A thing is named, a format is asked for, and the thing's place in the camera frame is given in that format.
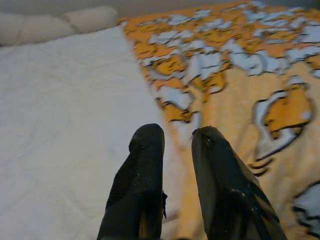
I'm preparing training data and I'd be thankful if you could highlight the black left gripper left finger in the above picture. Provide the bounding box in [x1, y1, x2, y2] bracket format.
[96, 123, 168, 240]

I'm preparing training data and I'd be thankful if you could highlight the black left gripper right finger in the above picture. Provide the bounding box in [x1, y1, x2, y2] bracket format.
[191, 126, 288, 240]

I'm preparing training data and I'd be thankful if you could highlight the yellow cartoon print blanket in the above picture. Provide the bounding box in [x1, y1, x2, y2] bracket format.
[119, 0, 320, 240]

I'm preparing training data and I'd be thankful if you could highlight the white quilted mattress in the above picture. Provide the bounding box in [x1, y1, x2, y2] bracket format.
[0, 24, 201, 240]

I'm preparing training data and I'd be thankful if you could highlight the long beige bolster pillow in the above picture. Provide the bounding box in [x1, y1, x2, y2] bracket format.
[0, 6, 120, 47]

